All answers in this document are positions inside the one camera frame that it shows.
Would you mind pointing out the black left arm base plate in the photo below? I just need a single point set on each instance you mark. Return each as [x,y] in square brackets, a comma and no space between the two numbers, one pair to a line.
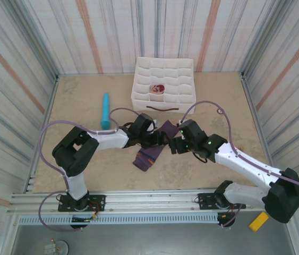
[100,199]

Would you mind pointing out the dark purple sock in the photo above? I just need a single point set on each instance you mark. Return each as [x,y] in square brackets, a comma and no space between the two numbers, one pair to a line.
[146,162]

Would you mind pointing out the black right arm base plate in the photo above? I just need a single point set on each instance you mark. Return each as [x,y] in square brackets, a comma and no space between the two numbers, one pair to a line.
[202,202]

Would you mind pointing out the long aluminium base rail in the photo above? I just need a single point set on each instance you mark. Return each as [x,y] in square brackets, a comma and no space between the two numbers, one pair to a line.
[152,199]

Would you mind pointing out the red item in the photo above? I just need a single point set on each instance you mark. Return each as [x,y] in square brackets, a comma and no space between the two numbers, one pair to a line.
[157,89]

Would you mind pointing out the aluminium side rail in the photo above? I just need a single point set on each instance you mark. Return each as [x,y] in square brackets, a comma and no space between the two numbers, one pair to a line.
[49,106]
[255,117]

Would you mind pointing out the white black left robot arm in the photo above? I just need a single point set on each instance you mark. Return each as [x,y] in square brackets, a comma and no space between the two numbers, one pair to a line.
[72,148]

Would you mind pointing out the grey round metal disc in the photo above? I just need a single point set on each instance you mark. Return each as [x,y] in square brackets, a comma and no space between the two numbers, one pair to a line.
[61,248]

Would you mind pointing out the yellow block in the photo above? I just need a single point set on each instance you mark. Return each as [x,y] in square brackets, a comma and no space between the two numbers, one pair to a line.
[258,221]

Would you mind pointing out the teal cylinder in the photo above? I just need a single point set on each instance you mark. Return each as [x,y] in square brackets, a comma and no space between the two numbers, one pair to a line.
[106,111]

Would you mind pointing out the white fabric organizer box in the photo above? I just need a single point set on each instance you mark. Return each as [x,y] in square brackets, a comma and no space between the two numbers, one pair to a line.
[170,71]

